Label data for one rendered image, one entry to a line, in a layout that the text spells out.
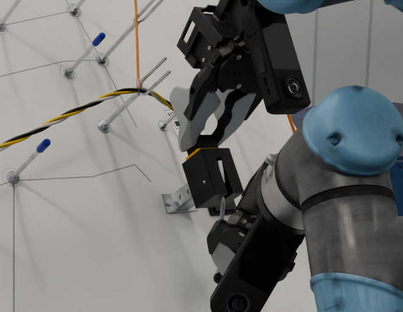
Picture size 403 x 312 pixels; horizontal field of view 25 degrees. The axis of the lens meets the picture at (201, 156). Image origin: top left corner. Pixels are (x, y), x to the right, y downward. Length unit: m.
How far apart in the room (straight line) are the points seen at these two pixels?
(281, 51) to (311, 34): 2.27
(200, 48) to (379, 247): 0.38
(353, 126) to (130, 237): 0.39
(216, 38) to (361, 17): 2.18
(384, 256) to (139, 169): 0.44
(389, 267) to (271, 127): 0.57
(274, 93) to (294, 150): 0.19
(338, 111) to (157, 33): 0.52
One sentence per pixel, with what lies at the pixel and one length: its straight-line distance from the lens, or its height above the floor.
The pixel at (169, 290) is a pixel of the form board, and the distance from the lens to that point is 1.01.
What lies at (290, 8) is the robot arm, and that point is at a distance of 0.73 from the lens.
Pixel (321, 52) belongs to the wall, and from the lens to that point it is 3.20.
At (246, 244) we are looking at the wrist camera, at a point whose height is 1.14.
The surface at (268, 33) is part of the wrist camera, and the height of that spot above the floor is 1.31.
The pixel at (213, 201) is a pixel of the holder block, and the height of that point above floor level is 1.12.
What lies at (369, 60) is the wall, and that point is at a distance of 3.13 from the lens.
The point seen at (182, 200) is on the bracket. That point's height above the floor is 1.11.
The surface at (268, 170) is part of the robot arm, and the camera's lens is 0.81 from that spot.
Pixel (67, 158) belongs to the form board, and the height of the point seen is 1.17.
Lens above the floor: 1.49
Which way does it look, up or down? 19 degrees down
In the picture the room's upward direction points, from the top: straight up
